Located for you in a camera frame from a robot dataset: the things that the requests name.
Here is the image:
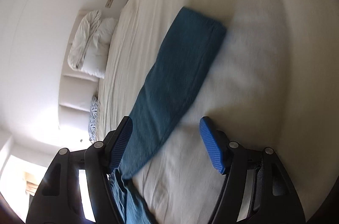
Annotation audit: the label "zebra print pillow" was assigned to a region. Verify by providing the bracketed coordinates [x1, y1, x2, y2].
[88, 95, 100, 143]

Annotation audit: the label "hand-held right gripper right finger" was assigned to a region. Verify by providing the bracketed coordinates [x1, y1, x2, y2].
[199, 117, 308, 224]

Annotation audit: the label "person's blue jeans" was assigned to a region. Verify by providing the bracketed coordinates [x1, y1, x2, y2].
[110, 171, 157, 224]

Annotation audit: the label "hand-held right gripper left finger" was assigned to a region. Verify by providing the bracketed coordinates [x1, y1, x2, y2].
[25, 115, 133, 224]

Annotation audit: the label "teal knit sweater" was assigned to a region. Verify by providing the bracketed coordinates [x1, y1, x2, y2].
[119, 7, 228, 181]

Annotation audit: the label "beige bed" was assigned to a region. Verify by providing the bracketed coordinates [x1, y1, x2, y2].
[95, 0, 339, 224]

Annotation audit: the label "white folded duvet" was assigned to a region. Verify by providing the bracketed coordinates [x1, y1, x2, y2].
[67, 10, 119, 79]

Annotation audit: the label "bright window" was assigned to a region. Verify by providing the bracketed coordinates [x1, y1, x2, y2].
[2, 154, 49, 205]

